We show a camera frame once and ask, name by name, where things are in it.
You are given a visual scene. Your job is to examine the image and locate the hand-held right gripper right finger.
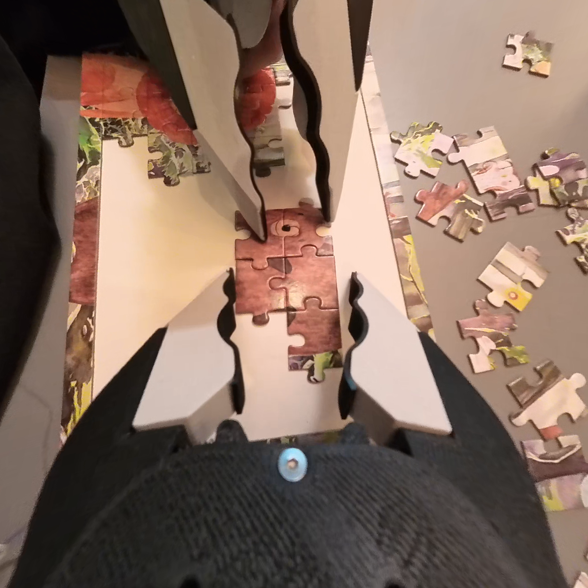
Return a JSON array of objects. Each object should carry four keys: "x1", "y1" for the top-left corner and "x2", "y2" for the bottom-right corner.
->
[{"x1": 338, "y1": 271, "x2": 453, "y2": 437}]

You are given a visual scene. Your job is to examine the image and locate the assembled lion puzzle section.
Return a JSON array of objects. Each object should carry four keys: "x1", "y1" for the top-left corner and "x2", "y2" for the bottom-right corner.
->
[{"x1": 80, "y1": 53, "x2": 295, "y2": 187}]

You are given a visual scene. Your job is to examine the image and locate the person in black jacket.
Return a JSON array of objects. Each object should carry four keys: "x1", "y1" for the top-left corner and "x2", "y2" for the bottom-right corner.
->
[{"x1": 0, "y1": 0, "x2": 152, "y2": 414}]

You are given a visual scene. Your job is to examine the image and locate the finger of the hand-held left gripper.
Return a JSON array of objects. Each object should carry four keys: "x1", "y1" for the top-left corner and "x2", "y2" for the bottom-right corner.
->
[
  {"x1": 280, "y1": 0, "x2": 364, "y2": 224},
  {"x1": 158, "y1": 0, "x2": 268, "y2": 243}
]

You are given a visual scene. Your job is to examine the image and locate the joined bear face puzzle pieces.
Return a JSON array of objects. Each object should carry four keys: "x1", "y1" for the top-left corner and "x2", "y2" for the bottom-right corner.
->
[{"x1": 234, "y1": 199, "x2": 334, "y2": 270}]

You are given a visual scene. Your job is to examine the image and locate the person's left hand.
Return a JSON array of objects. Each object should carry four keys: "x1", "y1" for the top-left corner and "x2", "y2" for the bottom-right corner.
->
[{"x1": 243, "y1": 0, "x2": 288, "y2": 75}]

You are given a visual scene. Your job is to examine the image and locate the assembled grey puzzle section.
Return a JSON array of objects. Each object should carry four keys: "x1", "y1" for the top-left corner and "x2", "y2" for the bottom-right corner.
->
[{"x1": 252, "y1": 123, "x2": 286, "y2": 179}]

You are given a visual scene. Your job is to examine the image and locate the scattered loose puzzle pieces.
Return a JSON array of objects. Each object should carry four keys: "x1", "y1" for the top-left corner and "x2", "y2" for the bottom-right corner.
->
[{"x1": 390, "y1": 30, "x2": 588, "y2": 588}]

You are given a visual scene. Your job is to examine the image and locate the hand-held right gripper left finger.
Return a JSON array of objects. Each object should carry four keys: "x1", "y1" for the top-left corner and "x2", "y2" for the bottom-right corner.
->
[{"x1": 132, "y1": 269, "x2": 245, "y2": 435}]

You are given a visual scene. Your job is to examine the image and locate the printed frame puzzle tray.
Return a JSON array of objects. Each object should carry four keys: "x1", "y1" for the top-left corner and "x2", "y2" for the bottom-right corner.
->
[{"x1": 60, "y1": 46, "x2": 437, "y2": 448}]

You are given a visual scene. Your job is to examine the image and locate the brown and green puzzle piece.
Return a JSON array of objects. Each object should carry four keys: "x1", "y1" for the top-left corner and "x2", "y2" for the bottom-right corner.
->
[{"x1": 286, "y1": 298, "x2": 344, "y2": 384}]

